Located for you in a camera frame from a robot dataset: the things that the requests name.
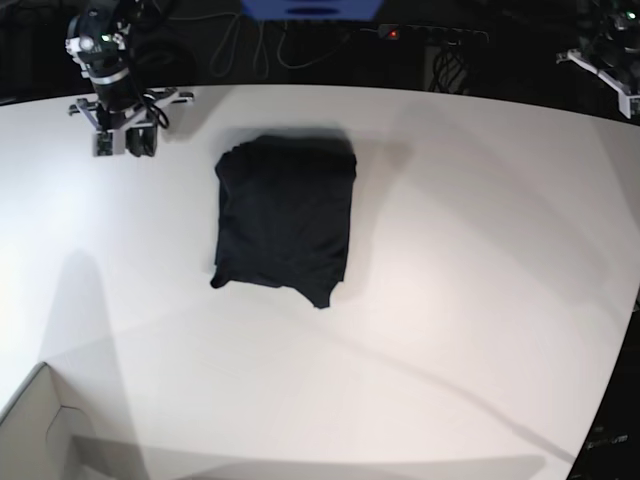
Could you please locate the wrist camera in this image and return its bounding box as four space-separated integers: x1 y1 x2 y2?
618 93 640 119
92 130 126 157

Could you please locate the black t-shirt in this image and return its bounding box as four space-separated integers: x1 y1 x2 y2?
210 135 357 309

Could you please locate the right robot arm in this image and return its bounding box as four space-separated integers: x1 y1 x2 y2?
65 1 194 157

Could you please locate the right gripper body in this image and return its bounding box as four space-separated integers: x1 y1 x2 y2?
67 87 195 137

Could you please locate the blue plastic bin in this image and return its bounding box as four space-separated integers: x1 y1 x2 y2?
241 0 383 21

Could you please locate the white cardboard box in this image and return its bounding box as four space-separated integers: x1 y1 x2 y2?
0 362 151 480

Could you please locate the grey looped cable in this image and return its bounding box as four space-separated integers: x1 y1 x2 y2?
209 12 351 79

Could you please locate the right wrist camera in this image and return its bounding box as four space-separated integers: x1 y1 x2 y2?
92 130 126 157

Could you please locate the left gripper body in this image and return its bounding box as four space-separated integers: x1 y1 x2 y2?
556 49 639 100

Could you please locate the black power strip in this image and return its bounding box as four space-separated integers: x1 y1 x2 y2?
375 23 490 44

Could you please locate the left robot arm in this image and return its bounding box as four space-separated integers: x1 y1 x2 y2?
556 1 639 118

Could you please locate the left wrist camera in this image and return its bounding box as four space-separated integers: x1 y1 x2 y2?
618 93 640 119

